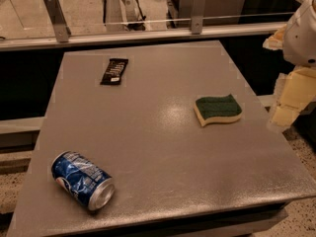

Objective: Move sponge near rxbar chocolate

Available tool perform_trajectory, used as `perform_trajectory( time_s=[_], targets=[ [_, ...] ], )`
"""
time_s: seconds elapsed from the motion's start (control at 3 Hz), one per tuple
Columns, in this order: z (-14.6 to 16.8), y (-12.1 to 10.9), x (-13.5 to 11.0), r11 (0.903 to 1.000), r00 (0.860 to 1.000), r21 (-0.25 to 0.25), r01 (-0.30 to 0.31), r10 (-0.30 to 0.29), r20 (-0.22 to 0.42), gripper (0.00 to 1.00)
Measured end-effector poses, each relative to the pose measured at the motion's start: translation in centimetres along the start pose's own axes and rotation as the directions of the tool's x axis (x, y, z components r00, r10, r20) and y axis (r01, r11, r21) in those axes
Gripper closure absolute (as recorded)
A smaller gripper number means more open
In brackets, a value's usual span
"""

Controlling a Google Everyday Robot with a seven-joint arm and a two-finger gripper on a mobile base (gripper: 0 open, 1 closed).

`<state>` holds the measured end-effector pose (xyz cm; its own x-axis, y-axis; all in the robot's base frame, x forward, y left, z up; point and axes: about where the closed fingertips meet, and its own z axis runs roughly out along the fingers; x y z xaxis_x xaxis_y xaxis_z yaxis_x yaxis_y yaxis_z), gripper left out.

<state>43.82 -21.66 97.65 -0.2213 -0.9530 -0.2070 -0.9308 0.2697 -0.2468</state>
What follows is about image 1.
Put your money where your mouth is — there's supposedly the left metal rail bracket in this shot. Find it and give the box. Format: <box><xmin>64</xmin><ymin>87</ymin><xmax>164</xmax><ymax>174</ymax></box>
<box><xmin>43</xmin><ymin>0</ymin><xmax>71</xmax><ymax>42</ymax></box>

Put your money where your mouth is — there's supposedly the metal rail bracket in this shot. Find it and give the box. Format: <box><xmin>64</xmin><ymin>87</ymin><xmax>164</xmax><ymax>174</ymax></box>
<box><xmin>191</xmin><ymin>0</ymin><xmax>206</xmax><ymax>35</ymax></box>
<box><xmin>43</xmin><ymin>0</ymin><xmax>71</xmax><ymax>42</ymax></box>

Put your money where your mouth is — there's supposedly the blue pepsi soda can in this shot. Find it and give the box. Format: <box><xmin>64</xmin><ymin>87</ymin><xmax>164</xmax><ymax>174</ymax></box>
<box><xmin>51</xmin><ymin>151</ymin><xmax>115</xmax><ymax>211</ymax></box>

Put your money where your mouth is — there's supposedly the black rxbar chocolate bar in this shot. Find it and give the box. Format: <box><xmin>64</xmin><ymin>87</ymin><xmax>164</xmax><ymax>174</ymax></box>
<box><xmin>101</xmin><ymin>58</ymin><xmax>128</xmax><ymax>85</ymax></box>

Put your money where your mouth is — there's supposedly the horizontal metal rail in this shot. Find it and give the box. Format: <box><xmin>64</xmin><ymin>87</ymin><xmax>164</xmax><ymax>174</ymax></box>
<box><xmin>0</xmin><ymin>22</ymin><xmax>285</xmax><ymax>51</ymax></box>

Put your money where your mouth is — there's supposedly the right metal rail bracket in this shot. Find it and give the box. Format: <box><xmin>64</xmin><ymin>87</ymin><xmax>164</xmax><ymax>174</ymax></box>
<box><xmin>191</xmin><ymin>0</ymin><xmax>206</xmax><ymax>35</ymax></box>

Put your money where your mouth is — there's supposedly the green and yellow sponge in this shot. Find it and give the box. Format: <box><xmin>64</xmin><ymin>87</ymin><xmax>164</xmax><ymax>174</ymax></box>
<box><xmin>194</xmin><ymin>94</ymin><xmax>243</xmax><ymax>126</ymax></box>

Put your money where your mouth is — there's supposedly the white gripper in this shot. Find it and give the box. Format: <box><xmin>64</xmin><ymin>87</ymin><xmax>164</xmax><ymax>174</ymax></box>
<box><xmin>263</xmin><ymin>0</ymin><xmax>316</xmax><ymax>127</ymax></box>

